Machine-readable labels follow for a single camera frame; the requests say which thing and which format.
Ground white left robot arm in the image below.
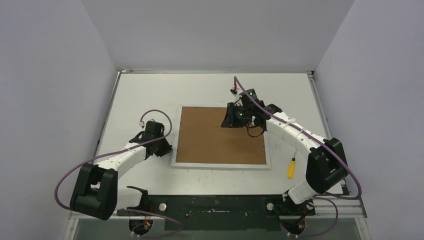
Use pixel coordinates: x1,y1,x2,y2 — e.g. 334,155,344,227
69,120,173,221

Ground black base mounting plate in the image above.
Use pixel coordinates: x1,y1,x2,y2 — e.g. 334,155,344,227
117,194,316,231

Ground yellow handle screwdriver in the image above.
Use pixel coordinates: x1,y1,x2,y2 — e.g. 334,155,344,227
287,151,297,179

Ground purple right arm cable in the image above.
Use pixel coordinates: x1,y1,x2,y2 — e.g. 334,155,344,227
231,76,363,239

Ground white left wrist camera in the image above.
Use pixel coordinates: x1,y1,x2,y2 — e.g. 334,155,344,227
138,119,156,129

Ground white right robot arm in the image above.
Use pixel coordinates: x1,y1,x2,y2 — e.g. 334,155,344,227
221,87,348,215

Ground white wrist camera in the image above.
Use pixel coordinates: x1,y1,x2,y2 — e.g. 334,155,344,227
138,119,156,129
230,88,243,106

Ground white picture frame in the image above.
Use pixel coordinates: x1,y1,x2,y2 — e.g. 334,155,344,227
171,105,271,170

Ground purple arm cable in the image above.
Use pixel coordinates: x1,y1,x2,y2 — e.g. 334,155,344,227
231,76,363,239
53,109,185,240

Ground aluminium table front rail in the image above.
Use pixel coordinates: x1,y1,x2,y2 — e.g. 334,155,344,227
68,195,368,220

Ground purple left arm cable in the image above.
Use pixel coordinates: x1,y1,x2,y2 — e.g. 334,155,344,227
53,109,185,240

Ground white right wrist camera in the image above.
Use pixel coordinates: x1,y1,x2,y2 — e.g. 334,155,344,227
230,88,243,106

